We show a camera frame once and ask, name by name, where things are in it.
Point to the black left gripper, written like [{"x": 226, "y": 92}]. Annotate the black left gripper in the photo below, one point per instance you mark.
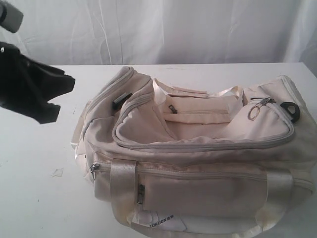
[{"x": 15, "y": 93}]

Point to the cream fabric duffel bag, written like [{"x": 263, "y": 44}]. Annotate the cream fabric duffel bag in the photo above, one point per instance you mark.
[{"x": 229, "y": 164}]

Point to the white backdrop curtain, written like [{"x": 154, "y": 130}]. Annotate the white backdrop curtain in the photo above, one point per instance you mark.
[{"x": 67, "y": 32}]

